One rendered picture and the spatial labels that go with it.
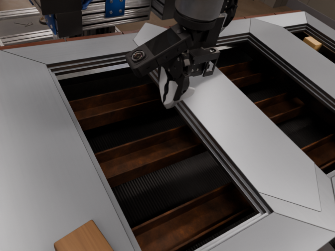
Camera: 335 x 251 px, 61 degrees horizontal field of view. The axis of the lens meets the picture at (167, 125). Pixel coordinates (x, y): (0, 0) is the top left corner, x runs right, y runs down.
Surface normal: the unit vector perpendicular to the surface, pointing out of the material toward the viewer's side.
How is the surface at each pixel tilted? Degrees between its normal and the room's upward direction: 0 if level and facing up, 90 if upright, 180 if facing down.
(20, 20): 0
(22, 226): 0
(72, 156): 0
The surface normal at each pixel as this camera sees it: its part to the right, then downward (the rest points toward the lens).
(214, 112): 0.18, -0.68
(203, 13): 0.04, 0.73
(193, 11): -0.26, 0.66
